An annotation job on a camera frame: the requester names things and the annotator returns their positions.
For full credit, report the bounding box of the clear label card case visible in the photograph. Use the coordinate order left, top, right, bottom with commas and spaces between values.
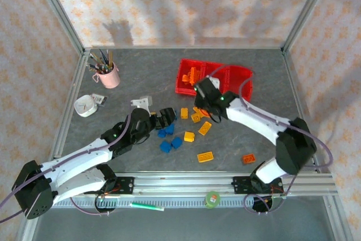
91, 93, 109, 107

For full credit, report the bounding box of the green marker pen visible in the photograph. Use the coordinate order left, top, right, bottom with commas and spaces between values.
131, 201, 165, 212

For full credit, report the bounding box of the orange lego brick stack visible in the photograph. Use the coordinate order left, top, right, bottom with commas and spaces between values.
188, 67, 202, 85

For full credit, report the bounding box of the grey slotted cable duct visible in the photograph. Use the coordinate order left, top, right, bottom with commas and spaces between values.
53, 195, 283, 208

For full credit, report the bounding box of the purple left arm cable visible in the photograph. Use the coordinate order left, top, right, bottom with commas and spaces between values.
0, 113, 132, 224

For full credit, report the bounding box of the wide aluminium base beam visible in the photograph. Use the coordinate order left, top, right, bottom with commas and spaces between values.
50, 170, 338, 197

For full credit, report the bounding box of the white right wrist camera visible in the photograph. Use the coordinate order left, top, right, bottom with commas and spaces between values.
208, 75, 221, 91

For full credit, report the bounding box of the aluminium frame post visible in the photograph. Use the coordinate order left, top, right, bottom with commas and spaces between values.
30, 0, 86, 55
281, 0, 338, 55

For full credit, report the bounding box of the white square timer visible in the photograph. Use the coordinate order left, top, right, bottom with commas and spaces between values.
73, 95, 98, 117

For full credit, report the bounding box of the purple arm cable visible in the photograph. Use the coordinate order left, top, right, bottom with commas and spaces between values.
0, 113, 132, 224
207, 64, 333, 215

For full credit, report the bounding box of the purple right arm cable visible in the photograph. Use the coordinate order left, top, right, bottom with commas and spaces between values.
207, 64, 333, 215

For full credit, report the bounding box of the green tape roll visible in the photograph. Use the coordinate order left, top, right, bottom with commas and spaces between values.
205, 191, 221, 209

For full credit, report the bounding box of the aluminium frame leg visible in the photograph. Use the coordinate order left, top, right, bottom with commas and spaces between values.
323, 194, 353, 241

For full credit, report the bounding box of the pink metal bucket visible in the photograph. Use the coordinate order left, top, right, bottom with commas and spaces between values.
92, 62, 121, 89

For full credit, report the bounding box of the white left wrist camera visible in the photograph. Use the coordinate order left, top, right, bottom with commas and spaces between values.
130, 95, 153, 113

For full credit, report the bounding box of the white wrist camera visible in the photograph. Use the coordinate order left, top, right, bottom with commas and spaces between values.
130, 95, 153, 113
208, 75, 221, 91

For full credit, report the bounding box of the red three-compartment bin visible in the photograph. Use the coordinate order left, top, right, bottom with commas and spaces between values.
175, 58, 254, 103

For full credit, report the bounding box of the aluminium frame rail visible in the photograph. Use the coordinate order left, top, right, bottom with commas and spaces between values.
281, 50, 325, 174
83, 45, 285, 51
50, 50, 91, 160

